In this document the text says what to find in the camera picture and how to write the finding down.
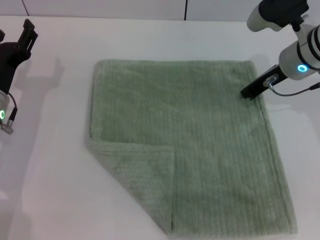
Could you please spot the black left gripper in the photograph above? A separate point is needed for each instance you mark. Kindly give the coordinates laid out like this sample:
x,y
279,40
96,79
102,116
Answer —
x,y
10,62

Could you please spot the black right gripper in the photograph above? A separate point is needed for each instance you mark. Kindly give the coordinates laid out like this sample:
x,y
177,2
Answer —
x,y
265,82

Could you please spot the green ribbed towel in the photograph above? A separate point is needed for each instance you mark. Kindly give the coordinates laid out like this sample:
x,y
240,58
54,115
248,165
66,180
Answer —
x,y
185,140

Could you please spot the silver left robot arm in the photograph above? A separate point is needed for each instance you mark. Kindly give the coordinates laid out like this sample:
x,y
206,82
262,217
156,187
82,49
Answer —
x,y
2,107

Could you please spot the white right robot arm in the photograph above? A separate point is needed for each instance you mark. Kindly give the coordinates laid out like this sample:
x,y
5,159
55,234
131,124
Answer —
x,y
297,52

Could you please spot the dark vertical background post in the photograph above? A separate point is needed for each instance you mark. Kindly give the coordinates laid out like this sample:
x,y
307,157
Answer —
x,y
185,10

